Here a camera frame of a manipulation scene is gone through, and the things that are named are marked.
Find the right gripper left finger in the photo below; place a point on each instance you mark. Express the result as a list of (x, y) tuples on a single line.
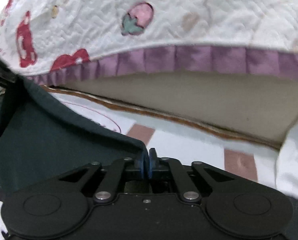
[(124, 176)]

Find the checkered bed sheet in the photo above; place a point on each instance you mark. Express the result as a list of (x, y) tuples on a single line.
[(245, 159)]

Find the beige mattress edge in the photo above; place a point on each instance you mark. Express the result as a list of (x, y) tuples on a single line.
[(258, 109)]

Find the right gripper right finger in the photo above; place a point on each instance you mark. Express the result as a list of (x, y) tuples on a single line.
[(184, 186)]

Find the floral quilt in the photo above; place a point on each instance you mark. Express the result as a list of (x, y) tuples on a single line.
[(287, 164)]

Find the dark blue denim jeans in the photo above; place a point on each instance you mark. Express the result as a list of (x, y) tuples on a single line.
[(41, 138)]

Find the white bear print quilt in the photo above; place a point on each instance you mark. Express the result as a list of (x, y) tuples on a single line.
[(54, 41)]

